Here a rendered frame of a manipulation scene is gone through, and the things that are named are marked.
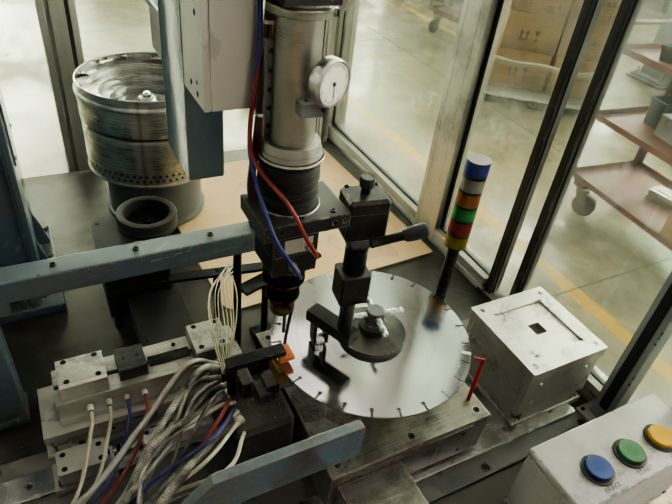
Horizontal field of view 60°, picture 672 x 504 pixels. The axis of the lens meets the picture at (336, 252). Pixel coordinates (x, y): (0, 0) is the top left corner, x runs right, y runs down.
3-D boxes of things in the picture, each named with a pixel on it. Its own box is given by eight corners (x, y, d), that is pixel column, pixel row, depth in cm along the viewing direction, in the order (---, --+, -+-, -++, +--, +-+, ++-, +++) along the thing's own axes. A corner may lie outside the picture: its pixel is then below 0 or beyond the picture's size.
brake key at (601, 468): (594, 458, 88) (599, 450, 87) (614, 480, 85) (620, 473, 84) (575, 467, 86) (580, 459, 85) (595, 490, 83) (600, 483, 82)
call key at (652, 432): (654, 427, 94) (660, 420, 92) (675, 448, 91) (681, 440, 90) (638, 436, 92) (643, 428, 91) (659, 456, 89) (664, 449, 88)
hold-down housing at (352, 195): (361, 285, 86) (382, 165, 73) (372, 307, 82) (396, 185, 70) (325, 290, 84) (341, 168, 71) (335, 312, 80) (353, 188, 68)
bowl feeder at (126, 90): (198, 171, 169) (193, 47, 147) (233, 229, 148) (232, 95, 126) (86, 187, 156) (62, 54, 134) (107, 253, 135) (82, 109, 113)
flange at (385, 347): (391, 369, 89) (394, 358, 88) (326, 343, 92) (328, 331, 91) (413, 324, 98) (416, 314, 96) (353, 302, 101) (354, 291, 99)
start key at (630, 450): (625, 442, 91) (630, 435, 89) (646, 463, 88) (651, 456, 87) (607, 451, 89) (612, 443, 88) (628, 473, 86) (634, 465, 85)
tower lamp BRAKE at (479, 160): (477, 166, 107) (481, 151, 106) (492, 177, 104) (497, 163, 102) (458, 169, 105) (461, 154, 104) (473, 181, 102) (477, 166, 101)
